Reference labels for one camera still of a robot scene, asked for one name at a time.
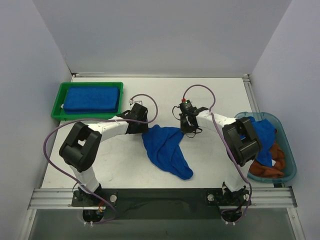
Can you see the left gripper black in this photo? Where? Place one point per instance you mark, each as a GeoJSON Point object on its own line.
{"type": "Point", "coordinates": [139, 125]}

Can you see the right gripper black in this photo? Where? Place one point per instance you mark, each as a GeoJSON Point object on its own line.
{"type": "Point", "coordinates": [186, 122]}

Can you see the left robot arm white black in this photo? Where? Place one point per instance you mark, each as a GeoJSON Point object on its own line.
{"type": "Point", "coordinates": [80, 148]}

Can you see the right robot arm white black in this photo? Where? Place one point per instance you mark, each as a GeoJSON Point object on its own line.
{"type": "Point", "coordinates": [238, 136]}

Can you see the folded blue towel stack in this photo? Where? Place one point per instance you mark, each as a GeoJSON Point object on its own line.
{"type": "Point", "coordinates": [91, 99]}

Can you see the green plastic tray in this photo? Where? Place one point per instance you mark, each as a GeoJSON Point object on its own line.
{"type": "Point", "coordinates": [59, 114]}

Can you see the crumpled blue towel in bin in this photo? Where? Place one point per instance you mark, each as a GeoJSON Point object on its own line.
{"type": "Point", "coordinates": [266, 134]}

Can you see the rust orange towel in bin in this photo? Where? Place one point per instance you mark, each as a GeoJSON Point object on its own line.
{"type": "Point", "coordinates": [278, 164]}

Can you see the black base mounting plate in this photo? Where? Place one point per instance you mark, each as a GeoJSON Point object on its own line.
{"type": "Point", "coordinates": [162, 204]}

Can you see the teal transparent plastic bin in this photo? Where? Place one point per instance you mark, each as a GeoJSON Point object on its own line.
{"type": "Point", "coordinates": [281, 138]}

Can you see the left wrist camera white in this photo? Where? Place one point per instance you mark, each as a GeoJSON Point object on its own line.
{"type": "Point", "coordinates": [132, 102]}

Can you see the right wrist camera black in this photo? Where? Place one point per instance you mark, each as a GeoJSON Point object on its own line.
{"type": "Point", "coordinates": [186, 106]}

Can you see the aluminium right side rail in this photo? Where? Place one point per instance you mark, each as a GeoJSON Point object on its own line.
{"type": "Point", "coordinates": [250, 93]}

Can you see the aluminium back rail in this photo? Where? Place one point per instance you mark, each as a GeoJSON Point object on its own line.
{"type": "Point", "coordinates": [138, 75]}

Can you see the aluminium front frame rail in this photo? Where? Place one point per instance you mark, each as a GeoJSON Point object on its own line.
{"type": "Point", "coordinates": [66, 198]}

